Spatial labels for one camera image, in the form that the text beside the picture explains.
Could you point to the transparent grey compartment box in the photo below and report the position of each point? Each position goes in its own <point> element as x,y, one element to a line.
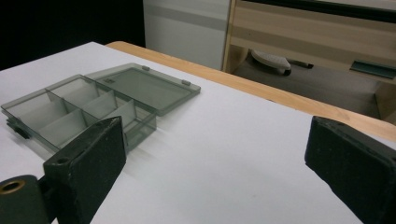
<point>93,99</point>

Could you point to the wooden desk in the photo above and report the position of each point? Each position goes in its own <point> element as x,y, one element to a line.
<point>311,37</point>

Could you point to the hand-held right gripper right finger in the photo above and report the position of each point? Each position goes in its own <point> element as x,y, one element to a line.
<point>358,165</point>

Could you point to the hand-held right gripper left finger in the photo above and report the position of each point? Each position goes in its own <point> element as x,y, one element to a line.
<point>90,161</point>

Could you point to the black curtain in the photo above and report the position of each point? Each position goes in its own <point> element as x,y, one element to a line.
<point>68,28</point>

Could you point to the black chair lever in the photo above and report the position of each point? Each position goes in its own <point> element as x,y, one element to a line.
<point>300,64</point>

